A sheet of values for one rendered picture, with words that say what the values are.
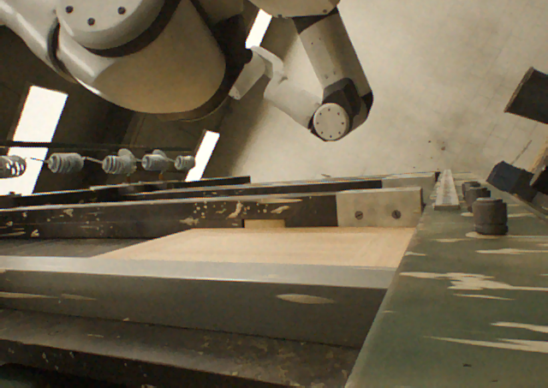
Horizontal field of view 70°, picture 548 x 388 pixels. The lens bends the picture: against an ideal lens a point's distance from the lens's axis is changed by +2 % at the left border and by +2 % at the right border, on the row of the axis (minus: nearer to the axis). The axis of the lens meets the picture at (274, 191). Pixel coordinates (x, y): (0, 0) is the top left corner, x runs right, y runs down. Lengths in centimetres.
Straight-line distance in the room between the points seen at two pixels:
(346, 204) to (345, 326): 37
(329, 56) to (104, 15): 58
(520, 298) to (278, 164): 599
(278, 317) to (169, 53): 19
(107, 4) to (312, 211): 45
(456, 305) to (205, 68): 24
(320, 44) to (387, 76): 518
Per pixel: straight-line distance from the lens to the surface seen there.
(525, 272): 26
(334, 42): 81
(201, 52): 31
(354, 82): 81
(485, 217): 35
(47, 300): 43
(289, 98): 88
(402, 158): 577
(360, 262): 40
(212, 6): 35
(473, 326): 18
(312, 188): 113
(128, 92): 32
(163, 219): 79
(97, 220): 91
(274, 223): 67
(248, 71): 93
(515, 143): 585
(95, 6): 29
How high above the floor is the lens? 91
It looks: 19 degrees up
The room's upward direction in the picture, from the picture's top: 60 degrees counter-clockwise
